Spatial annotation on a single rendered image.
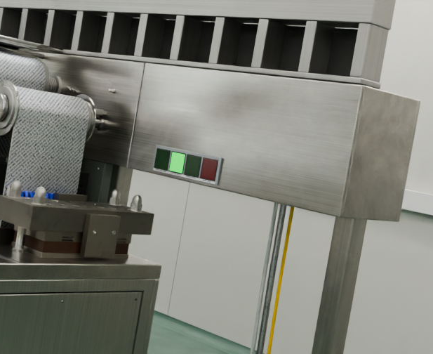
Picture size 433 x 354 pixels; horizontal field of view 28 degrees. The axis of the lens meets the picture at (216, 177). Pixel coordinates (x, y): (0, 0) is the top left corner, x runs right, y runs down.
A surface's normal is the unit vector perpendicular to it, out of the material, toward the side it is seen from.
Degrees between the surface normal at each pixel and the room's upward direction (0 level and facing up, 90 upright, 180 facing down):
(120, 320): 90
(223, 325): 90
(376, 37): 90
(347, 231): 90
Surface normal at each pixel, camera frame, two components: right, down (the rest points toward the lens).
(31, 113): 0.70, 0.15
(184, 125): -0.69, -0.08
